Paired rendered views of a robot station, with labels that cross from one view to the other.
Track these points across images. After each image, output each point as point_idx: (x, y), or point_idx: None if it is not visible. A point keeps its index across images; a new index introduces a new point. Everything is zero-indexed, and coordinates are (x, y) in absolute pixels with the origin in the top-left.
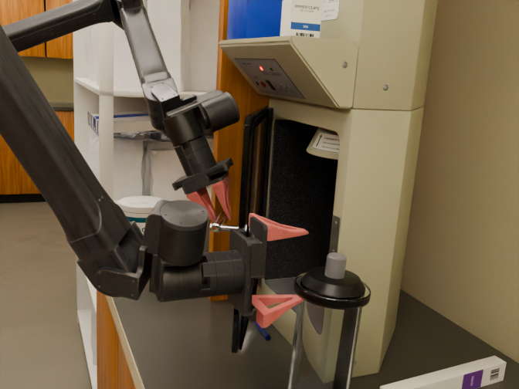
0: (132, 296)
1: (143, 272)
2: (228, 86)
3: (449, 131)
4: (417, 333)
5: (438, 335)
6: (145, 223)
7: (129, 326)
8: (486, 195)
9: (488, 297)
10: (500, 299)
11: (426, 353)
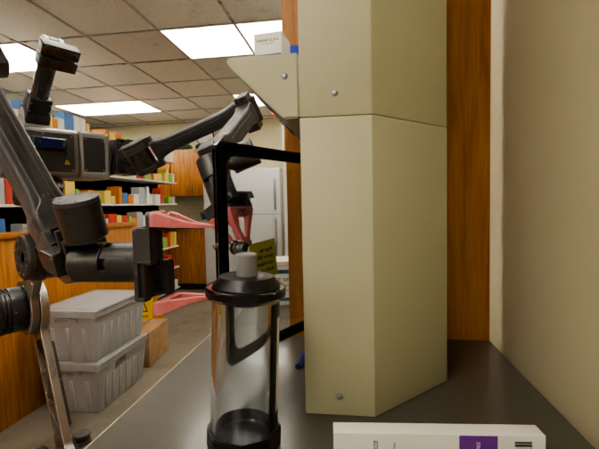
0: (55, 274)
1: (62, 254)
2: (291, 146)
3: (524, 165)
4: (471, 389)
5: (497, 396)
6: (53, 208)
7: (205, 343)
8: (558, 225)
9: (572, 356)
10: (582, 358)
11: (460, 411)
